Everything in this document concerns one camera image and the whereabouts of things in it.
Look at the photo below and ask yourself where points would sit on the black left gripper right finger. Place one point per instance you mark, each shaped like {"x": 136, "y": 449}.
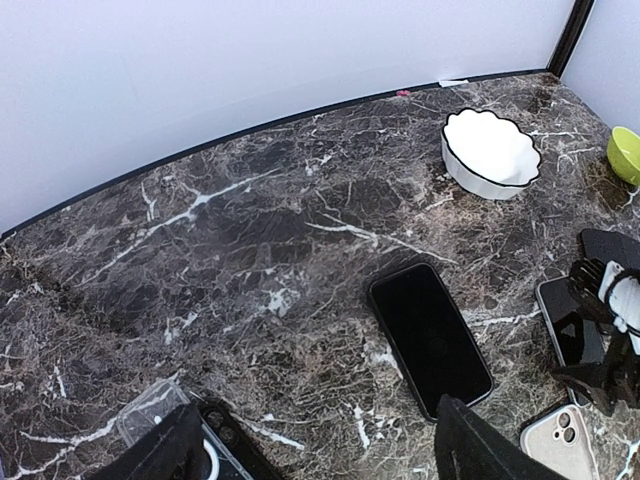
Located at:
{"x": 467, "y": 447}

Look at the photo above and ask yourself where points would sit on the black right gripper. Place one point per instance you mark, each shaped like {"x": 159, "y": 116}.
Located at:
{"x": 615, "y": 379}

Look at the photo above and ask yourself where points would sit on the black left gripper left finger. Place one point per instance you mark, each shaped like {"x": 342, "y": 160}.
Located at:
{"x": 172, "y": 449}

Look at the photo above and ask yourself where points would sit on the pink phone case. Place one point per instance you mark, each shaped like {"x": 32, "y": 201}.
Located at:
{"x": 561, "y": 442}

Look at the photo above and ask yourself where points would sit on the white phone dark screen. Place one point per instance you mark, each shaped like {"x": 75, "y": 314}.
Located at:
{"x": 575, "y": 341}

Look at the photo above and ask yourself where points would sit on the clear magsafe phone case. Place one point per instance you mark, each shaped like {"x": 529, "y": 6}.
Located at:
{"x": 147, "y": 410}

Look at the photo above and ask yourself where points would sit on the green bowl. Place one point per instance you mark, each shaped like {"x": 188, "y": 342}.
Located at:
{"x": 623, "y": 151}

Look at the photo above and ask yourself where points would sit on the white scalloped bowl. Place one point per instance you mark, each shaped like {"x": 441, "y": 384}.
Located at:
{"x": 487, "y": 155}

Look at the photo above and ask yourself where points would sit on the black right frame post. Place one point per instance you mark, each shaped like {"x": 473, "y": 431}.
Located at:
{"x": 570, "y": 36}

